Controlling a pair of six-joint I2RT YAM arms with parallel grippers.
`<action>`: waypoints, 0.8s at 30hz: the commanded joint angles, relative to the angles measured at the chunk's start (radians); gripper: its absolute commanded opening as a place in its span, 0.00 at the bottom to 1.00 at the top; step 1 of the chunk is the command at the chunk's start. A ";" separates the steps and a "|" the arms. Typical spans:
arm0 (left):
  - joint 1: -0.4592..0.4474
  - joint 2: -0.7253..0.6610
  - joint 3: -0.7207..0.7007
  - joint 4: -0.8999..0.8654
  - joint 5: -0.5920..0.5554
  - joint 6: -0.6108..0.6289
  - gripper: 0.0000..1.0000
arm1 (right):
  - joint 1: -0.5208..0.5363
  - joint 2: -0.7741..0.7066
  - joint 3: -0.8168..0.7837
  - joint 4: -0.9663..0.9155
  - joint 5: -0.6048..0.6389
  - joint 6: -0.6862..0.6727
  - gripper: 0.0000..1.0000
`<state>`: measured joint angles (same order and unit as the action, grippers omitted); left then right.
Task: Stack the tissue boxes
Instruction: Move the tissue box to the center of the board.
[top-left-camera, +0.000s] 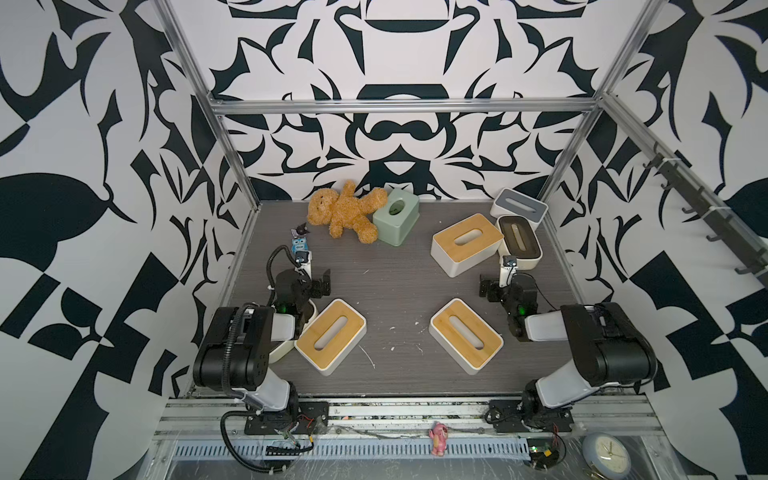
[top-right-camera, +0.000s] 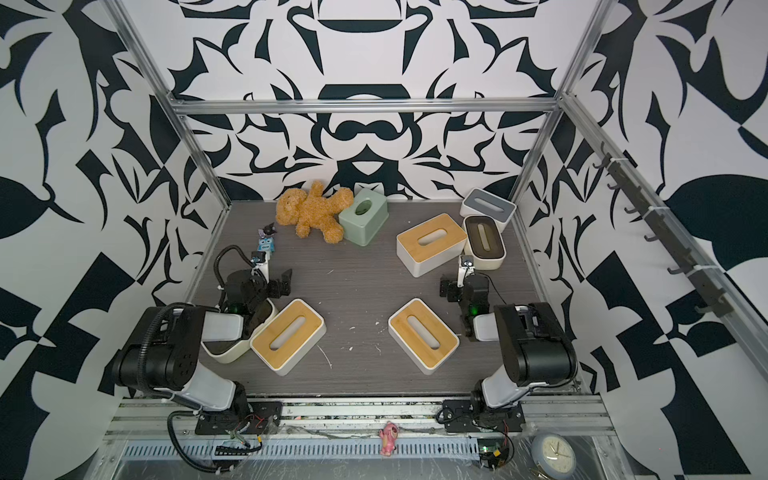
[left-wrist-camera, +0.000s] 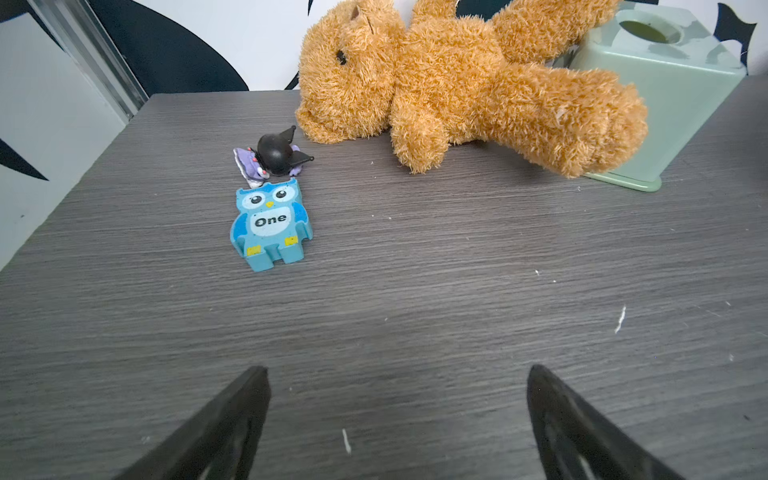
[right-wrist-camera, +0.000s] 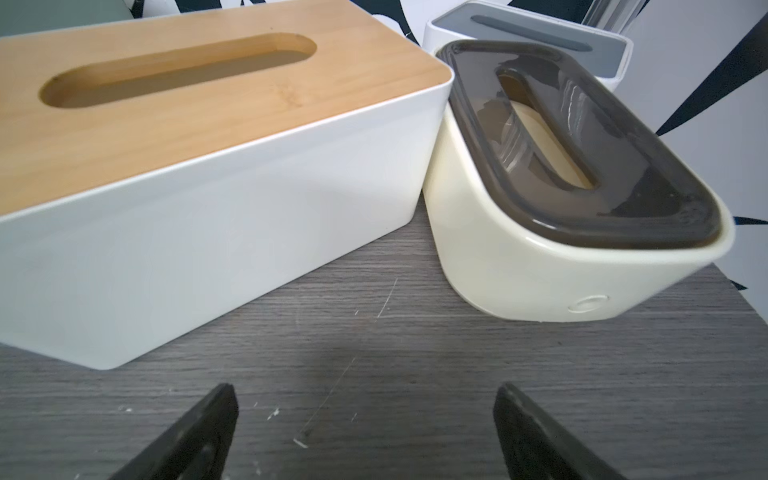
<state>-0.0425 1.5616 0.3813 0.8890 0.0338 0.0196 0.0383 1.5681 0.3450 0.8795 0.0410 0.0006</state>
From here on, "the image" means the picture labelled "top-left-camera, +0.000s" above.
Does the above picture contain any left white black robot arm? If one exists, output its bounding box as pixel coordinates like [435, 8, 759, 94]
[192, 245, 331, 418]

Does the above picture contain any grey lid white tissue box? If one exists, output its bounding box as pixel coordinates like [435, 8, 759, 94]
[490, 188, 549, 230]

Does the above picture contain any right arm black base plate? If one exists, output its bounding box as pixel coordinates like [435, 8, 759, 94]
[483, 400, 573, 433]

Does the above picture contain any grey slotted cable duct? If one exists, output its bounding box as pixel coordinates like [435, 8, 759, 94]
[170, 436, 532, 462]

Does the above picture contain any cream dark-lid tissue box left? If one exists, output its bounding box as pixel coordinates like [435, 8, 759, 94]
[269, 300, 318, 364]

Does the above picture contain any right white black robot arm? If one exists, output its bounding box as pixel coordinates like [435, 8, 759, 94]
[479, 273, 658, 422]

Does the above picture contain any wrist white camera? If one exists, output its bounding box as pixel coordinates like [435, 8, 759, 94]
[499, 255, 518, 288]
[295, 250, 312, 279]

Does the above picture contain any round white clock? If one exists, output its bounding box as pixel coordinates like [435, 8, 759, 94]
[582, 432, 632, 480]

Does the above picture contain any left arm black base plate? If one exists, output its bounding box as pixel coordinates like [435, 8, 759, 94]
[244, 400, 329, 435]

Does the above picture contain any green tissue box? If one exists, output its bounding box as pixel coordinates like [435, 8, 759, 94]
[372, 189, 420, 247]

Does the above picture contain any grey wall hook rail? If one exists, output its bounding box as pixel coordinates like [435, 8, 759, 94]
[643, 142, 768, 277]

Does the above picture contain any aluminium frame rail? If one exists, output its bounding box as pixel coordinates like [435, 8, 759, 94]
[209, 98, 597, 115]

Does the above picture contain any cream dark-lid tissue box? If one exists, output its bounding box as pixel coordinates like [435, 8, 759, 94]
[269, 300, 318, 364]
[496, 215, 543, 271]

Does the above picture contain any small dark purple toy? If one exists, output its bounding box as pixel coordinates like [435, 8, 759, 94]
[291, 223, 309, 239]

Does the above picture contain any white bamboo tissue box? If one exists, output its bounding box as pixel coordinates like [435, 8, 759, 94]
[295, 299, 367, 376]
[430, 213, 504, 278]
[429, 298, 504, 375]

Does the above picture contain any cream dark-lid tissue box right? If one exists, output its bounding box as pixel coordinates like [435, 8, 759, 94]
[496, 215, 543, 271]

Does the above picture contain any small green circuit board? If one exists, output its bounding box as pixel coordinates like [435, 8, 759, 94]
[527, 443, 561, 471]

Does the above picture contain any blue robot toy figure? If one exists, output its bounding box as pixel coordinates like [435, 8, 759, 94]
[291, 234, 309, 254]

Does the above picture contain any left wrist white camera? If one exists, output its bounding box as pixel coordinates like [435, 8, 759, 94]
[295, 250, 312, 279]

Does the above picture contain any brown teddy bear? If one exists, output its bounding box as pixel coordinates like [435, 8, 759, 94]
[307, 180, 388, 244]

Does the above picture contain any pink toy figure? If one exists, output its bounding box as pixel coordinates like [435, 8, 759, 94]
[428, 422, 448, 457]

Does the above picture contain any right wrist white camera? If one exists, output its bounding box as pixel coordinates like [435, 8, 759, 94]
[499, 255, 518, 288]

